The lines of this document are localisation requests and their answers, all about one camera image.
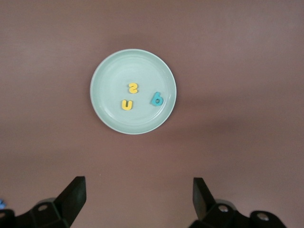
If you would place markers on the green plate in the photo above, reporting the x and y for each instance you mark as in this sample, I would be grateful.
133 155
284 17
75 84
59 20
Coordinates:
111 71

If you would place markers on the yellow foam letter s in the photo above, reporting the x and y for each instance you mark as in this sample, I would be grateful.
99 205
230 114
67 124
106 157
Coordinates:
133 88

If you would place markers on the brown table cover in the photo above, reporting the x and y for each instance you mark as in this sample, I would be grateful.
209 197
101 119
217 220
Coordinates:
237 95

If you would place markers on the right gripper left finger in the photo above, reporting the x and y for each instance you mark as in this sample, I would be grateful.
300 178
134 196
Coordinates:
71 202

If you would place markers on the blue foam letter x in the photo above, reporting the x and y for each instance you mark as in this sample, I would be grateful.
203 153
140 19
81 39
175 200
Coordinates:
2 203

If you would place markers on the teal foam letter g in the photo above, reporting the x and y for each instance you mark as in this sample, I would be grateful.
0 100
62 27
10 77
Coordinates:
152 101

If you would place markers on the yellow foam letter n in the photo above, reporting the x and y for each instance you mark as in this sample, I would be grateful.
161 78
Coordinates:
127 108

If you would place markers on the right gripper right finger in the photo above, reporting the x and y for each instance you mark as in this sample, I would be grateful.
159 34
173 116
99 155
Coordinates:
204 204

